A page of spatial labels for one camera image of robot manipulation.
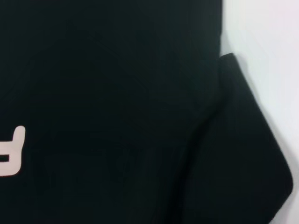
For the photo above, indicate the black shirt with FREE print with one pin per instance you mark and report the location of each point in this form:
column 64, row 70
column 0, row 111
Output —
column 116, row 93

